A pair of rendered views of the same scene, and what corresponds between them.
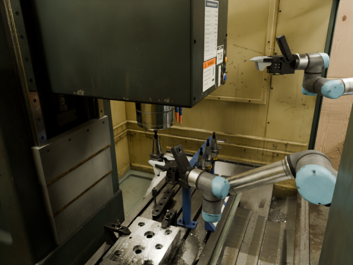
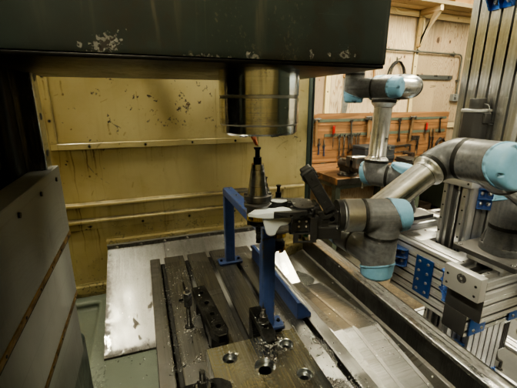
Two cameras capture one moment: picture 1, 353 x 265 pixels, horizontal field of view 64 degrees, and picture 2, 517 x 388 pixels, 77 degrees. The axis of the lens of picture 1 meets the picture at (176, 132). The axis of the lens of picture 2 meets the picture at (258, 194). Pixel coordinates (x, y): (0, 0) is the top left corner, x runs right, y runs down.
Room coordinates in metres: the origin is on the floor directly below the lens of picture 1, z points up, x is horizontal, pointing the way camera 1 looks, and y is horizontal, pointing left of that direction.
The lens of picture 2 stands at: (0.61, 0.55, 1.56)
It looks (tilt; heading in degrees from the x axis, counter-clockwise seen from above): 16 degrees down; 317
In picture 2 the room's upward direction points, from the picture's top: straight up
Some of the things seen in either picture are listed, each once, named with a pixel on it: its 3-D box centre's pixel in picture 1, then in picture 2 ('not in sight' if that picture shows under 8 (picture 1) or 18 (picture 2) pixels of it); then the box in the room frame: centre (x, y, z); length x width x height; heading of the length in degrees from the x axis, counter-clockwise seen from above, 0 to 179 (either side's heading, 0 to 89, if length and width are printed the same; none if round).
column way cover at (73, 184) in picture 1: (82, 175); (41, 319); (1.29, 0.49, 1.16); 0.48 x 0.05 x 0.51; 156
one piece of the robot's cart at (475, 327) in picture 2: not in sight; (486, 309); (0.81, -0.87, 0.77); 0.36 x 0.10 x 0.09; 70
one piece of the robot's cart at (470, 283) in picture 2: not in sight; (497, 271); (0.80, -0.85, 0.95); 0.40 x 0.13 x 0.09; 70
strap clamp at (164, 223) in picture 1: (168, 222); (262, 331); (1.14, 0.05, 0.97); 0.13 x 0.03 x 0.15; 156
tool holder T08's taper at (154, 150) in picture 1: (156, 145); (258, 178); (1.12, 0.09, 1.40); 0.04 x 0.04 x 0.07
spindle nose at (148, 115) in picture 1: (155, 110); (258, 102); (1.11, 0.08, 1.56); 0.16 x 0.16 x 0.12
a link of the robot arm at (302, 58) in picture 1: (298, 61); not in sight; (1.34, -0.57, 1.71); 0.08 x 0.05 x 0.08; 6
